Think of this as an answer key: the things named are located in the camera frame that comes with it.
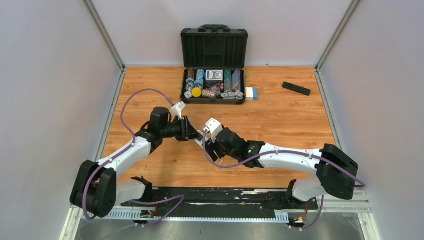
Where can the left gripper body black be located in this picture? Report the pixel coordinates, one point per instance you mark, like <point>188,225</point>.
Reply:
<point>174,130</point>

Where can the teal poker chip stack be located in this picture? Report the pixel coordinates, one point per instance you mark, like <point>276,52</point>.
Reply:
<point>199,78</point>

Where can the blue playing card deck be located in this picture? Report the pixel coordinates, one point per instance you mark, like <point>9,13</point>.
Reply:
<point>214,75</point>

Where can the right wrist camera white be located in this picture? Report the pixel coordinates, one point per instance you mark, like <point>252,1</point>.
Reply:
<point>213,127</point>

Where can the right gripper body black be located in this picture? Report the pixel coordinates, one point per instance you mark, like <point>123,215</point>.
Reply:
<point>224,153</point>

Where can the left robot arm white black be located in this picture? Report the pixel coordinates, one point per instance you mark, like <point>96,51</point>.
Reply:
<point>96,189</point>

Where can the black poker chip case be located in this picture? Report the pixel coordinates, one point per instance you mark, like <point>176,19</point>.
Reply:
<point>213,47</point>

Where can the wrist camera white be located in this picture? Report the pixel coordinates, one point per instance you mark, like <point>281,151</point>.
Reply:
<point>178,109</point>
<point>213,127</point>

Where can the white blue card box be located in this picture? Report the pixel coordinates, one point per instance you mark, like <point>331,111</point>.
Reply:
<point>251,93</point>

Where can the black remote control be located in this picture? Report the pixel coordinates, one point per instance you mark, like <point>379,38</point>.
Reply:
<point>296,88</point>

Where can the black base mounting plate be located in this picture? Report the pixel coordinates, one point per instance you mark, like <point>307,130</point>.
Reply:
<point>221,203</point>

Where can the green poker chip stack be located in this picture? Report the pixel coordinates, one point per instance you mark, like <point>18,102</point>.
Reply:
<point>227,80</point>

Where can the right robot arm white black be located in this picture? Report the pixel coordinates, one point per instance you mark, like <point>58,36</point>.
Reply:
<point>331,170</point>

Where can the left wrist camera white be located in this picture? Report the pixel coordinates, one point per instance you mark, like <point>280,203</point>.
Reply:
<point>178,109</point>

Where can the grey remote control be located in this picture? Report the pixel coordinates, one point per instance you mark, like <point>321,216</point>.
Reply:
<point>199,140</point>

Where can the yellow poker chip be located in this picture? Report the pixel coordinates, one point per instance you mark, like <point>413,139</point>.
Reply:
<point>197,92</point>

